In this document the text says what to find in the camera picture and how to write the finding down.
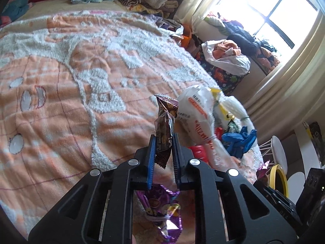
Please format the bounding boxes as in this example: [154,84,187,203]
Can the white stool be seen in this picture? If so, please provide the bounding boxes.
[259,135,288,173]

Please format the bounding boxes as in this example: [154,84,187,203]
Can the orange and white blanket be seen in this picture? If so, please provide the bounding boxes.
[0,10,264,239]

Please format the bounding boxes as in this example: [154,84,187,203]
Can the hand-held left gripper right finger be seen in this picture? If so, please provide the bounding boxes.
[172,133,297,244]

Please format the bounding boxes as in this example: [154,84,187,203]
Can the window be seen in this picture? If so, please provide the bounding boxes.
[216,0,319,56]

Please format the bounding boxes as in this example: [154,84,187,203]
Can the long cream curtain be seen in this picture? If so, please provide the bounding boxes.
[244,13,325,143]

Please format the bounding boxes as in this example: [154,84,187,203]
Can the magenta foil wrapper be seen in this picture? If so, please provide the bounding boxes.
[256,160,271,181]

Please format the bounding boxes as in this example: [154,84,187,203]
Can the blue printed cloth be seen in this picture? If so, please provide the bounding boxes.
[0,0,33,27]

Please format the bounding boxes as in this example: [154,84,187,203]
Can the white desk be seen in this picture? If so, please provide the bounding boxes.
[295,122,325,168]

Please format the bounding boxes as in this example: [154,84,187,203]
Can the blue crumpled wrapper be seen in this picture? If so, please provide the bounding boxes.
[221,126,257,158]

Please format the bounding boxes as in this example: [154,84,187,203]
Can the clothes on windowsill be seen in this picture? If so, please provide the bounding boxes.
[206,11,281,73]

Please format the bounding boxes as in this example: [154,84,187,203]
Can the brown snack wrapper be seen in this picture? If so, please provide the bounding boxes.
[154,95,179,169]

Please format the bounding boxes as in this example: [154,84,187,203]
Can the purple foil snack wrapper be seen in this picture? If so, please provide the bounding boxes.
[136,183,183,244]

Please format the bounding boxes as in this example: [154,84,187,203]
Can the white plastic bag orange label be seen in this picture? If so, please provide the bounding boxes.
[176,85,257,168]

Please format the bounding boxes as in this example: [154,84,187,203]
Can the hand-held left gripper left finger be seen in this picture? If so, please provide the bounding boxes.
[28,134,156,244]

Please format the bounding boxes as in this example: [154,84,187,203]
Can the purple cloth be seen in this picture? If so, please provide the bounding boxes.
[152,14,184,37]

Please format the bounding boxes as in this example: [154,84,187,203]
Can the orange towel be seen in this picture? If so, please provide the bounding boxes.
[212,41,242,60]

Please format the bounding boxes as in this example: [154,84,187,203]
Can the yellow trash bin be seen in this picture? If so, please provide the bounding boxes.
[269,165,288,199]

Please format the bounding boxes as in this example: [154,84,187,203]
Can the dinosaur print storage bin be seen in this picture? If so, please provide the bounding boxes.
[195,51,250,94]

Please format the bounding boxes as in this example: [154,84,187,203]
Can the dark items on desk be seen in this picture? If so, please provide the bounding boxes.
[303,121,325,153]

